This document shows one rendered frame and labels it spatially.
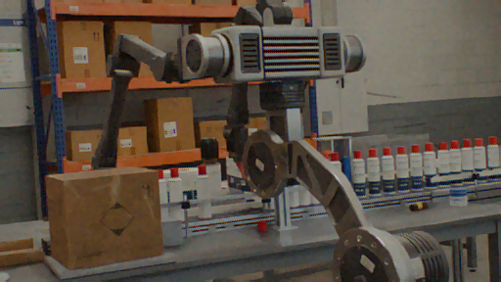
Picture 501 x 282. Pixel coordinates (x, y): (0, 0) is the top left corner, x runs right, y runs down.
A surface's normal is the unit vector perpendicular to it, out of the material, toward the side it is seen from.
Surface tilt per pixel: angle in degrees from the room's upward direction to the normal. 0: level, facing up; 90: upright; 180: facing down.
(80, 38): 89
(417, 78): 90
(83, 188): 90
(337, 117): 90
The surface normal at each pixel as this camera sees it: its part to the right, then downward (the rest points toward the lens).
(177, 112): 0.53, 0.00
